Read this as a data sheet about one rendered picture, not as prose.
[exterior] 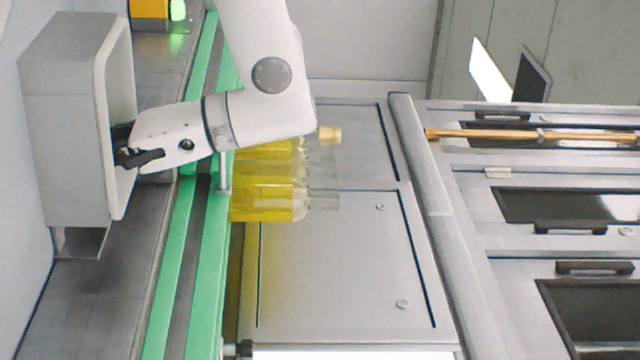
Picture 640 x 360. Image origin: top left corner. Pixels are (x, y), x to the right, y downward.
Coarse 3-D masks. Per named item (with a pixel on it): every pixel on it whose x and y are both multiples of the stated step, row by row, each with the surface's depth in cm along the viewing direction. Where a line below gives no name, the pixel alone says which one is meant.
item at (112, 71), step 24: (120, 24) 87; (120, 48) 93; (96, 72) 78; (120, 72) 95; (96, 96) 79; (120, 96) 96; (120, 120) 98; (120, 168) 98; (120, 192) 93; (120, 216) 89
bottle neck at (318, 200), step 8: (312, 192) 117; (320, 192) 117; (312, 200) 116; (320, 200) 116; (328, 200) 116; (336, 200) 116; (312, 208) 117; (320, 208) 117; (328, 208) 117; (336, 208) 117
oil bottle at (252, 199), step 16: (240, 192) 113; (256, 192) 113; (272, 192) 114; (288, 192) 114; (304, 192) 115; (240, 208) 114; (256, 208) 114; (272, 208) 114; (288, 208) 114; (304, 208) 115
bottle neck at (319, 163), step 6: (312, 156) 126; (318, 156) 127; (324, 156) 127; (330, 156) 127; (312, 162) 126; (318, 162) 126; (324, 162) 126; (330, 162) 126; (312, 168) 126; (318, 168) 126; (324, 168) 126; (330, 168) 126
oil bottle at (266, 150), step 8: (264, 144) 127; (272, 144) 127; (280, 144) 127; (288, 144) 127; (240, 152) 124; (248, 152) 124; (256, 152) 124; (264, 152) 124; (272, 152) 124; (280, 152) 124; (288, 152) 124; (296, 152) 125; (304, 152) 126; (296, 160) 124; (304, 160) 125
